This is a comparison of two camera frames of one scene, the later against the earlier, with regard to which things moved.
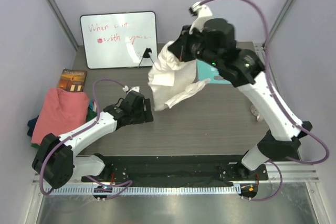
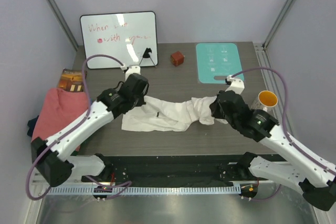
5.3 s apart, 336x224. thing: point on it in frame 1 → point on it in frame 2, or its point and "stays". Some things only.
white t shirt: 172,80 → 159,115
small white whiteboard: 117,40 stays
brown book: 72,80 stays
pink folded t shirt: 61,113 stays
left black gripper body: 140,116 → 138,100
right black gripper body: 192,46 → 217,112
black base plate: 177,170 stays
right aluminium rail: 266,62 stays
